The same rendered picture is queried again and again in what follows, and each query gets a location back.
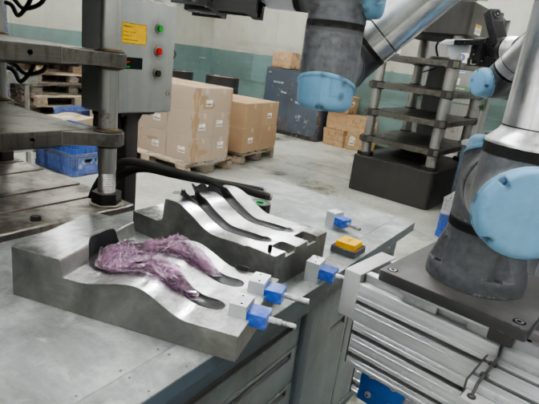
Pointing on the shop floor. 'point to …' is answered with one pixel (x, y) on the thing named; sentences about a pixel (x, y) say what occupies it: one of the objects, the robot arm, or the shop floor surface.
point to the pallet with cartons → (252, 128)
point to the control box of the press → (91, 92)
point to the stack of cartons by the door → (346, 128)
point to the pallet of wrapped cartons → (189, 127)
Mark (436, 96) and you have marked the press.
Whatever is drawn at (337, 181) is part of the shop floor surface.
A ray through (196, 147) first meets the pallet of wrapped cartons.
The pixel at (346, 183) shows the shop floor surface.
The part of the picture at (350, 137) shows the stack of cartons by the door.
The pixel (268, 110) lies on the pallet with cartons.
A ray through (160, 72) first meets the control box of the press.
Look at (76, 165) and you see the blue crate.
